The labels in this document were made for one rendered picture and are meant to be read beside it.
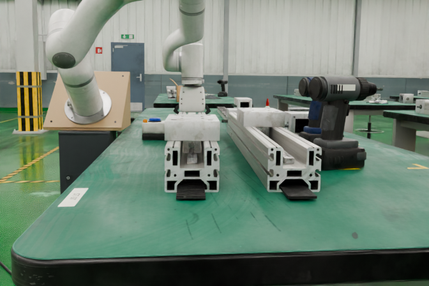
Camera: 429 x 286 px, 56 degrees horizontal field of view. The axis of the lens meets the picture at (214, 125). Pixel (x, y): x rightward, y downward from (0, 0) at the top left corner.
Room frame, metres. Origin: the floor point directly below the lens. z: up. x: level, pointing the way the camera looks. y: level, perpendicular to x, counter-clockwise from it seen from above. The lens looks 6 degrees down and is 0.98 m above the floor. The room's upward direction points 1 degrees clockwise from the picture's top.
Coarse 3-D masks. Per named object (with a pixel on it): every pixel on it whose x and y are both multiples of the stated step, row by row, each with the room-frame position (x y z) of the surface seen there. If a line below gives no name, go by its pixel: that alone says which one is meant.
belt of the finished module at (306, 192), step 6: (288, 180) 0.78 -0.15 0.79; (294, 180) 0.78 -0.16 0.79; (282, 186) 0.73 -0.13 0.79; (288, 186) 0.73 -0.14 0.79; (294, 186) 0.73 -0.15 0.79; (300, 186) 0.73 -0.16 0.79; (306, 186) 0.73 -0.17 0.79; (288, 192) 0.69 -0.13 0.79; (294, 192) 0.69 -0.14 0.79; (300, 192) 0.69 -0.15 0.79; (306, 192) 0.69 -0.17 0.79; (312, 192) 0.69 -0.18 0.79; (288, 198) 0.67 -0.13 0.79; (294, 198) 0.67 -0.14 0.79; (300, 198) 0.67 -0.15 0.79; (306, 198) 0.67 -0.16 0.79; (312, 198) 0.67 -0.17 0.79
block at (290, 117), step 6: (288, 114) 1.42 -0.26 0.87; (294, 114) 1.38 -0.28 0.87; (300, 114) 1.38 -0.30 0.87; (306, 114) 1.38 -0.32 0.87; (288, 120) 1.42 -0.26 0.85; (294, 120) 1.38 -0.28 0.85; (300, 120) 1.41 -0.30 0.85; (306, 120) 1.41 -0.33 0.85; (288, 126) 1.42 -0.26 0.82; (294, 126) 1.38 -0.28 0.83; (300, 126) 1.40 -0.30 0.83; (294, 132) 1.38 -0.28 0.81
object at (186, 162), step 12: (168, 144) 0.74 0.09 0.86; (180, 144) 0.76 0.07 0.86; (204, 144) 0.76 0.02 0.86; (216, 144) 0.75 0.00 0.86; (168, 156) 0.76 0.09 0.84; (180, 156) 0.75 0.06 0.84; (192, 156) 0.77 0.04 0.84; (204, 156) 0.72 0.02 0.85; (216, 156) 0.75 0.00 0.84; (168, 168) 0.72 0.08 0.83; (180, 168) 0.72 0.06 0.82; (192, 168) 0.72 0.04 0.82; (204, 168) 0.72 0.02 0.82; (216, 168) 0.72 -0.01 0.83; (168, 180) 0.72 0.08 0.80; (180, 180) 0.72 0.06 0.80; (204, 180) 0.72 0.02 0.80; (216, 180) 0.72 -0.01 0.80
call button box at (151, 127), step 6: (144, 126) 1.35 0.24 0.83; (150, 126) 1.35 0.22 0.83; (156, 126) 1.35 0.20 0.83; (162, 126) 1.35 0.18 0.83; (144, 132) 1.35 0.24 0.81; (150, 132) 1.35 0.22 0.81; (156, 132) 1.35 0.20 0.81; (162, 132) 1.35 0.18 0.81; (144, 138) 1.35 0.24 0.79; (150, 138) 1.35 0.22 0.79; (156, 138) 1.35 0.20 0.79; (162, 138) 1.35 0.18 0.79
